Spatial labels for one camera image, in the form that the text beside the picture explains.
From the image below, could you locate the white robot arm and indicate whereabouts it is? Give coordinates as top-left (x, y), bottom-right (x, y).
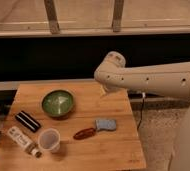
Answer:
top-left (94, 51), bottom-right (190, 171)

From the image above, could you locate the green ceramic bowl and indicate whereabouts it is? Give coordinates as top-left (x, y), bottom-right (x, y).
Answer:
top-left (42, 89), bottom-right (74, 118)

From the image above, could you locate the blue sponge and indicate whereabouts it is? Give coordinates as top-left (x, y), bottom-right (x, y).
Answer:
top-left (95, 119), bottom-right (117, 131)

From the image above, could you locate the clear plastic cup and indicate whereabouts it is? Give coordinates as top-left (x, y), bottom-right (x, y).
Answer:
top-left (38, 128), bottom-right (60, 153)

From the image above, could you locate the black rectangular case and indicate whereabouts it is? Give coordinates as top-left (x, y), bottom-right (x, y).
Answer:
top-left (15, 111), bottom-right (41, 133)

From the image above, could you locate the black cable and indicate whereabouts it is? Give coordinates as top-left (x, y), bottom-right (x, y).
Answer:
top-left (136, 93), bottom-right (146, 131)

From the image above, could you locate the wooden window frame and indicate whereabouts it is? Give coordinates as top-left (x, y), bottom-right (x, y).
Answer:
top-left (0, 0), bottom-right (190, 37)

